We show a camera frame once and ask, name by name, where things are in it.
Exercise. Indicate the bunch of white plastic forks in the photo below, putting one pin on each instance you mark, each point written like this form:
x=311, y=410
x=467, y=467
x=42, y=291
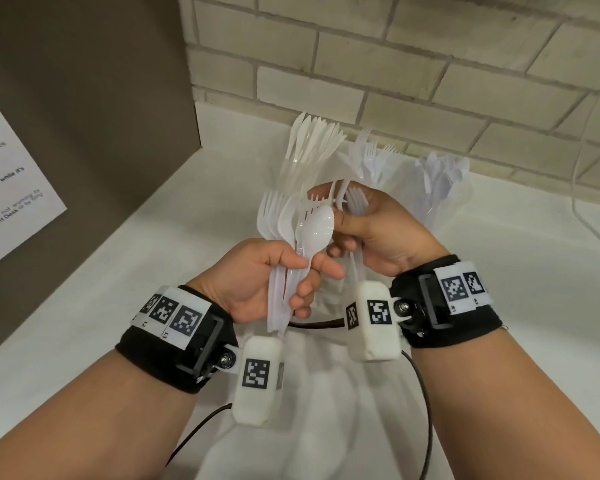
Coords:
x=372, y=159

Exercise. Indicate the person's right hand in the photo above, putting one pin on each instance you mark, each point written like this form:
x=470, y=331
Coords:
x=390, y=234

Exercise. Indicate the person's left hand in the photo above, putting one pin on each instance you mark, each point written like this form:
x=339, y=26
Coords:
x=240, y=279

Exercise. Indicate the black wristband with marker tags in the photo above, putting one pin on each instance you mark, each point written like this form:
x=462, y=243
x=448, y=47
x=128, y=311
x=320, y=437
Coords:
x=150, y=354
x=470, y=324

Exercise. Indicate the bundle of mixed white cutlery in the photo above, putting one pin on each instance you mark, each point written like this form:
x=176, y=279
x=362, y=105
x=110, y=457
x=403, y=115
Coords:
x=317, y=229

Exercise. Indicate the person's right forearm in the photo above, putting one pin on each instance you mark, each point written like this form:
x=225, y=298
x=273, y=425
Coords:
x=505, y=419

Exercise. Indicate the white paper notice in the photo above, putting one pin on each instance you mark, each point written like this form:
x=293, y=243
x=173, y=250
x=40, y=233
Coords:
x=15, y=184

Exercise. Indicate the bunch of white plastic spoons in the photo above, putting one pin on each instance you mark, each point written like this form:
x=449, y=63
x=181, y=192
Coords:
x=442, y=174

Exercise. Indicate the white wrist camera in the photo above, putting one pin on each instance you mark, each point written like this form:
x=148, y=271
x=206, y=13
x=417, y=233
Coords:
x=255, y=409
x=375, y=344

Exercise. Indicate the clear plastic bag of cutlery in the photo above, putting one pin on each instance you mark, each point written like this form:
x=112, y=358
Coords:
x=292, y=174

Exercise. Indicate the person's left forearm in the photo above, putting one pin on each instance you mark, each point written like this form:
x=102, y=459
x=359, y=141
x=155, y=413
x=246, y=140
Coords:
x=80, y=424

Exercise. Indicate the brown partition panel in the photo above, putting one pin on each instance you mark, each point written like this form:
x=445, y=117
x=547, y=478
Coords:
x=105, y=94

